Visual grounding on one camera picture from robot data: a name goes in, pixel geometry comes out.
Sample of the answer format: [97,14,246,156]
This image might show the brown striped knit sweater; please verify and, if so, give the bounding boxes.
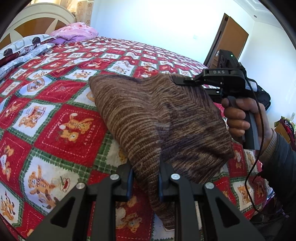
[89,74,234,230]

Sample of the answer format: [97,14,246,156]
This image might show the right dark sleeve forearm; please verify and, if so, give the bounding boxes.
[259,131,295,217]

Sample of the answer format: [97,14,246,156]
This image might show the right hand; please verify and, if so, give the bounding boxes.
[222,98,273,157]

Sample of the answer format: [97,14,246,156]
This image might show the brown wooden door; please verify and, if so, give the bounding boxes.
[203,13,249,68]

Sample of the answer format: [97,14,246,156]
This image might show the red teddy bear bedspread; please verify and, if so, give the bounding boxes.
[0,36,276,241]

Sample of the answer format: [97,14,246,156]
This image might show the pink floral pillow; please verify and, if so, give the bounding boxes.
[50,22,98,45]

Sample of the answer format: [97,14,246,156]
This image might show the beige patterned curtain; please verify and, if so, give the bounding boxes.
[30,0,94,26]

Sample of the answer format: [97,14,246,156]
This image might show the white patterned pillow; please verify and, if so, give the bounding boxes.
[1,34,55,80]

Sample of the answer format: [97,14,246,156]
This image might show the cream wooden headboard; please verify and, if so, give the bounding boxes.
[1,3,76,48]

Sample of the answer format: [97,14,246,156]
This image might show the black bag by wall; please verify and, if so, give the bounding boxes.
[245,78,271,110]

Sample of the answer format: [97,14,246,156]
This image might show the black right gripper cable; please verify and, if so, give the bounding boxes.
[244,77,265,214]

